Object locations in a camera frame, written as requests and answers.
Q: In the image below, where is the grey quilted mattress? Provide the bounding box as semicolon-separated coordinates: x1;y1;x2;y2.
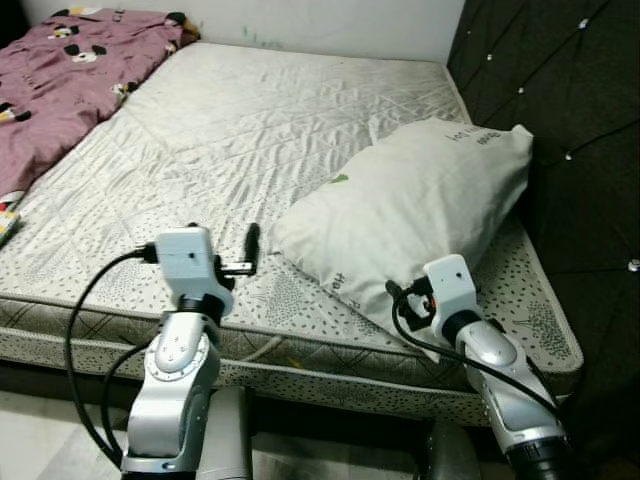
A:
0;40;586;426

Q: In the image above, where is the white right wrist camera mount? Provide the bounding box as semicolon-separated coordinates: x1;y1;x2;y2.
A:
420;254;479;326

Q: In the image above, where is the pink cartoon mouse blanket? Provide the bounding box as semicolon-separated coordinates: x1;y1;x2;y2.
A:
0;8;201;196

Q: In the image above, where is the short black left arm cable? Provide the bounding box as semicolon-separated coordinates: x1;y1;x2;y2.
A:
100;340;161;466

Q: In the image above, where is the white pillow green leaf print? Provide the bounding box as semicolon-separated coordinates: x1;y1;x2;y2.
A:
270;118;536;346

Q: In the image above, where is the blue yellow children's book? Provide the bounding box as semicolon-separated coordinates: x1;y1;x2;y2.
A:
0;208;23;246

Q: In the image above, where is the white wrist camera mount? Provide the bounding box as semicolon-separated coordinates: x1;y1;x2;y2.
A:
420;254;479;326
155;226;236;306

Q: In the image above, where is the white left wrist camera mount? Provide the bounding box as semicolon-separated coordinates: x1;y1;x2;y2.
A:
155;226;236;306

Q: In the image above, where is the black tufted headboard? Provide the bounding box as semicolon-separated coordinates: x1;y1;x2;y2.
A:
445;0;640;471

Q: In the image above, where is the grey robot right leg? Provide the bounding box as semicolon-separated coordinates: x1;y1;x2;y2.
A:
425;420;481;480

